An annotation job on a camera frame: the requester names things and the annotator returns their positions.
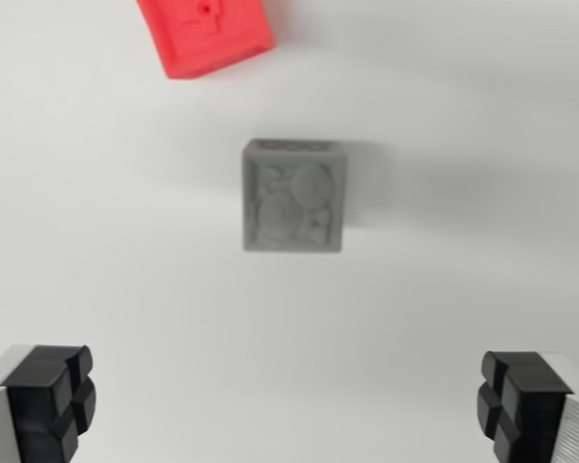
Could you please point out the grey embossed toy cube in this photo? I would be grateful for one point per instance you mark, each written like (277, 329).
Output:
(294, 198)

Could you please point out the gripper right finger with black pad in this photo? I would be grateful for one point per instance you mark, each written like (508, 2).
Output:
(531, 405)

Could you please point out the red embossed toy cube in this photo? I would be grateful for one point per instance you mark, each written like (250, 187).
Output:
(207, 36)

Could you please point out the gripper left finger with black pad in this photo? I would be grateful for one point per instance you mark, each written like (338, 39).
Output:
(38, 400)

